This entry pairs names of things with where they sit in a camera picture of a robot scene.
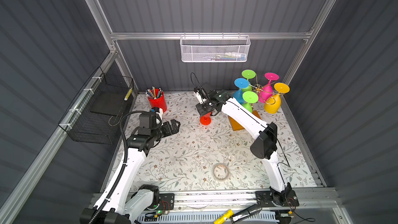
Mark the floral table mat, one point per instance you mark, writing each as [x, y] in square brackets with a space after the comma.
[185, 161]

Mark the black wire basket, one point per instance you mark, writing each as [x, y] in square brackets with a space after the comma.
[98, 111]

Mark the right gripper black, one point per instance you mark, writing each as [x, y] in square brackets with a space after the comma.
[201, 112]

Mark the white wire mesh basket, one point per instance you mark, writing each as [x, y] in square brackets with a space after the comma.
[214, 49]

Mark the blue wine glass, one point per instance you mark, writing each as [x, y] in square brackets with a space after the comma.
[240, 83]

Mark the gold rack with orange base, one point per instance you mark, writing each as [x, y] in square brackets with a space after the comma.
[235, 125]

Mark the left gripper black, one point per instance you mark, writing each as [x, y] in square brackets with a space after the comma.
[174, 128]

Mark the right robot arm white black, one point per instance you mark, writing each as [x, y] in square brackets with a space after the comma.
[265, 138]

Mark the red pencil cup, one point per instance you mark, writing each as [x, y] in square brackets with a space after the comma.
[156, 98]

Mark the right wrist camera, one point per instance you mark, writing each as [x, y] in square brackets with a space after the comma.
[201, 94]

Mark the black handheld device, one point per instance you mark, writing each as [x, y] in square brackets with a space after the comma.
[246, 213]

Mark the clear tape roll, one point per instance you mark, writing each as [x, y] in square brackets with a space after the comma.
[220, 172]

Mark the yellow wine glass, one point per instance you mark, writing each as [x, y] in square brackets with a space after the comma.
[274, 102]

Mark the yellow marker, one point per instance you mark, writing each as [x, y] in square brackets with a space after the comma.
[222, 219]

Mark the green wine glass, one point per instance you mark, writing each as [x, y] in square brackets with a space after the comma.
[249, 98]
[248, 74]

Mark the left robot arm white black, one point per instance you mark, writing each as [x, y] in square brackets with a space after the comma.
[113, 207]

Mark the red wine glass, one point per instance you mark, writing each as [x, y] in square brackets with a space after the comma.
[206, 119]

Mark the pink wine glass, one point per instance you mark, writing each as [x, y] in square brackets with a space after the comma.
[267, 91]

